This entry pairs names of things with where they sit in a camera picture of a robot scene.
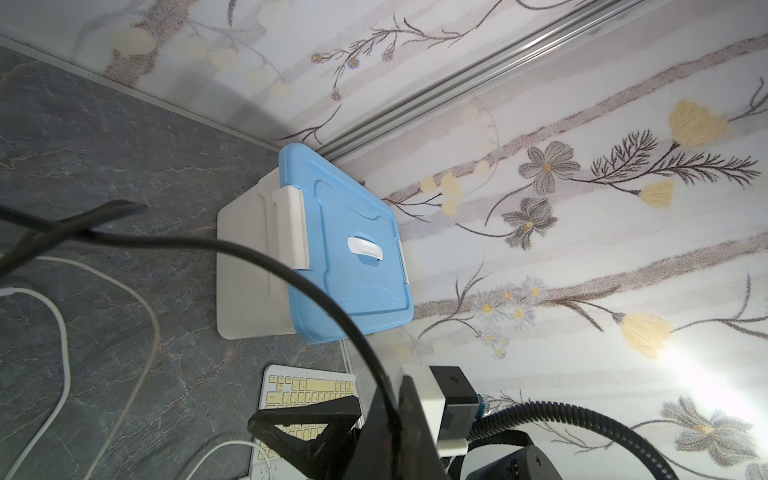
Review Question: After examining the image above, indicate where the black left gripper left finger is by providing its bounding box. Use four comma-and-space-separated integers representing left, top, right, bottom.
342, 389, 393, 480

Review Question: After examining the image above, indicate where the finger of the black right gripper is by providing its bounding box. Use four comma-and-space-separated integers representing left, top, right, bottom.
247, 396, 361, 479

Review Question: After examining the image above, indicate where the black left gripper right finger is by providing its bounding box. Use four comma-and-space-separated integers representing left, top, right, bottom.
397, 376, 449, 480

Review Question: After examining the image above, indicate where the white USB cable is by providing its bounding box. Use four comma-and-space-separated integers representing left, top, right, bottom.
182, 439, 265, 480

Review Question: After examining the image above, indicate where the black USB cable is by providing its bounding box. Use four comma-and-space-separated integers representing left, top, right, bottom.
0, 199, 403, 480

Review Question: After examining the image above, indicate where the blue lid storage box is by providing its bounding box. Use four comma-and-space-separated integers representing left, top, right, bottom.
216, 143, 414, 344

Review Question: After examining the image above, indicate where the white cable yellow keyboard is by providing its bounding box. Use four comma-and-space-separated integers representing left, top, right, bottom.
1, 255, 160, 479

